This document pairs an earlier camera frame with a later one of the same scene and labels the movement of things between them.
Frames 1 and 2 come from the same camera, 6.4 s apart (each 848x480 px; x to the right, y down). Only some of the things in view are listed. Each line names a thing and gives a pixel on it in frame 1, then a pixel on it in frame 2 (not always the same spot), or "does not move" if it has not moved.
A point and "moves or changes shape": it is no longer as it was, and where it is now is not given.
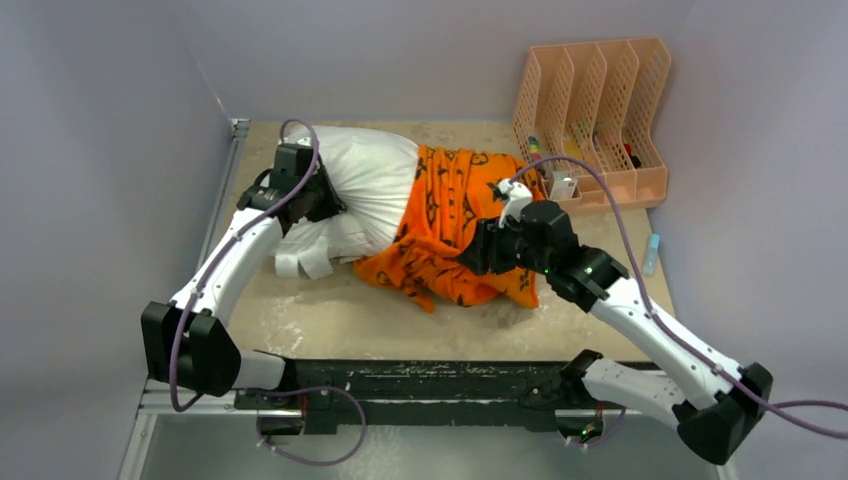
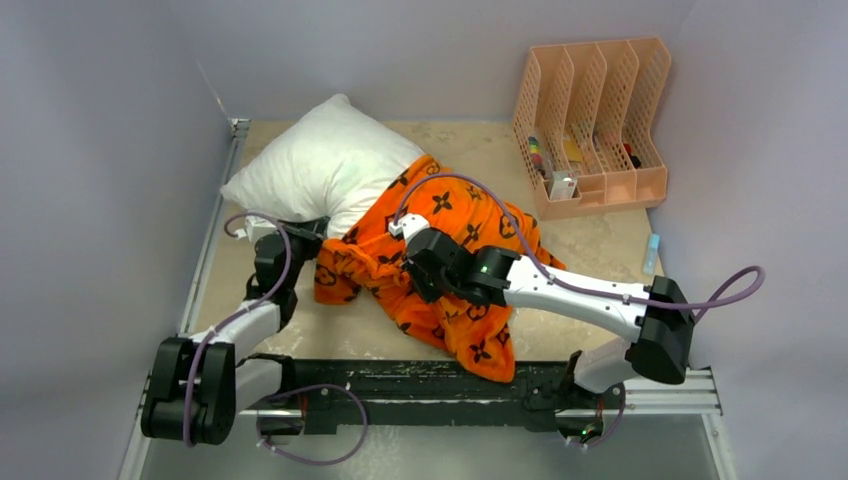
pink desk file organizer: (595, 101) does not move
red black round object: (634, 160) does not move
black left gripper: (330, 205) -> (315, 228)
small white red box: (563, 185) does not move
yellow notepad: (571, 149) does not move
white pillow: (372, 175) moves or changes shape
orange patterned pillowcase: (453, 193) moves or changes shape
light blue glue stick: (649, 262) does not move
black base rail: (425, 397) does not move
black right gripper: (487, 245) -> (427, 294)
